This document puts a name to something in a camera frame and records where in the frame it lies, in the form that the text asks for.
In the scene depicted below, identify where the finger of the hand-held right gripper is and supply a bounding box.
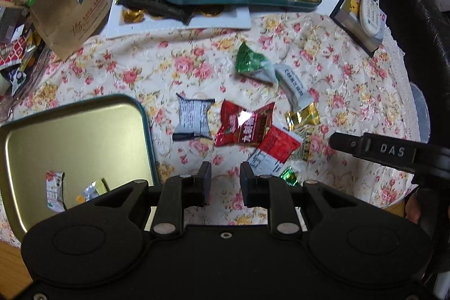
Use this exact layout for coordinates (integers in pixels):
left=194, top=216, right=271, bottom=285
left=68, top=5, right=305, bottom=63
left=330, top=132, right=417, bottom=167

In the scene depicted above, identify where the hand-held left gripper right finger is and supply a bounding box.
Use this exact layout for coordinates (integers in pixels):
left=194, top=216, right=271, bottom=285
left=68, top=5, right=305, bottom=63
left=240, top=162, right=356, bottom=240

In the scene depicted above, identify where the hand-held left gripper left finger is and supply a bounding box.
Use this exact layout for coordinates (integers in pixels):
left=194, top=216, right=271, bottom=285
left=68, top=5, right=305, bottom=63
left=95, top=162, right=212, bottom=239

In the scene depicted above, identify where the green foil candy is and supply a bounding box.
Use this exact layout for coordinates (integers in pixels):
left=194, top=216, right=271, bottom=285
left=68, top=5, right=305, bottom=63
left=279, top=166, right=300, bottom=187

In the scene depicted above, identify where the gold patterned snack packet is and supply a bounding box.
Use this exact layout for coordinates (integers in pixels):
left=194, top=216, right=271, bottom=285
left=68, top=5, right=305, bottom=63
left=291, top=126, right=314, bottom=161

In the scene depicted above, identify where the shiny gold candy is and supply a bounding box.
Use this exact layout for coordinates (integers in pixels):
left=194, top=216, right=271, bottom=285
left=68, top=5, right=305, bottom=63
left=284, top=102, right=321, bottom=132

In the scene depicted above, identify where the long white snack packet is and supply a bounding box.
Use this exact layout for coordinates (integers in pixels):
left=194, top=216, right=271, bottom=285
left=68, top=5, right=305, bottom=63
left=273, top=63, right=314, bottom=111

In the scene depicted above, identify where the green and white snack packet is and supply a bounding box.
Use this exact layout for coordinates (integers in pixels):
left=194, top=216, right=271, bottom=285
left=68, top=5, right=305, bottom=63
left=235, top=41, right=279, bottom=87

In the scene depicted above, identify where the gold tin box teal rim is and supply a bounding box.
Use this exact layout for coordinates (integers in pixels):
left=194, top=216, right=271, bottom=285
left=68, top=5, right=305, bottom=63
left=0, top=94, right=157, bottom=249

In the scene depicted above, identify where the white packet with pink flower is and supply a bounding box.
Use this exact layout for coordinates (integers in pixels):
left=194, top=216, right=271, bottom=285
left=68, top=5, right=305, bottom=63
left=45, top=170, right=66, bottom=213

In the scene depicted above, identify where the person's right hand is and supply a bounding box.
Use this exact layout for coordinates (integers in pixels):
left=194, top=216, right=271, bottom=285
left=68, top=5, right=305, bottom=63
left=404, top=193, right=423, bottom=224

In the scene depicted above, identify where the red and white snack packet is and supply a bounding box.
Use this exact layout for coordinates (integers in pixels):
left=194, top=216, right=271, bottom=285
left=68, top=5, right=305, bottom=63
left=246, top=126, right=303, bottom=178

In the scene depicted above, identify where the grey stool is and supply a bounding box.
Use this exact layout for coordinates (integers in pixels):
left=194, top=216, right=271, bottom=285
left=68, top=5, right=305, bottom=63
left=409, top=81, right=431, bottom=143

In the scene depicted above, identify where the black leather sofa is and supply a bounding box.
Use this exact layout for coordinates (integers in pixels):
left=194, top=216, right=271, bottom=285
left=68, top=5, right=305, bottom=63
left=361, top=0, right=450, bottom=146

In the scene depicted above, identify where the floral tablecloth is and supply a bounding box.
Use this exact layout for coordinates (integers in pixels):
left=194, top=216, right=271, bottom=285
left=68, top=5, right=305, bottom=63
left=0, top=12, right=417, bottom=249

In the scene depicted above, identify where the yellow card box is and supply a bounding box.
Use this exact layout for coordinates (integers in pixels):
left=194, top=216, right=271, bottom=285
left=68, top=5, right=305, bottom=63
left=330, top=0, right=384, bottom=57

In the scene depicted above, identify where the white remote control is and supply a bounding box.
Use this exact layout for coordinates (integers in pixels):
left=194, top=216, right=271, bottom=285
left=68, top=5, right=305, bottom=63
left=358, top=0, right=387, bottom=38

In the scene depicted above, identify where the white flat tray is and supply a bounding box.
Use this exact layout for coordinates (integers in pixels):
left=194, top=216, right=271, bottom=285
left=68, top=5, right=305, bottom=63
left=105, top=0, right=252, bottom=40

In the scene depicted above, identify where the gold coin chocolate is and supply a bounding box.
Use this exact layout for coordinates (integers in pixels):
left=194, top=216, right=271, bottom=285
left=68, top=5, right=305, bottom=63
left=200, top=4, right=226, bottom=18
left=122, top=9, right=145, bottom=23

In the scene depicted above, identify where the red patterned packet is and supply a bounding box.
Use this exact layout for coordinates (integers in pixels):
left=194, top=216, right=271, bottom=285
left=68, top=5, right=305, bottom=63
left=0, top=38, right=29, bottom=69

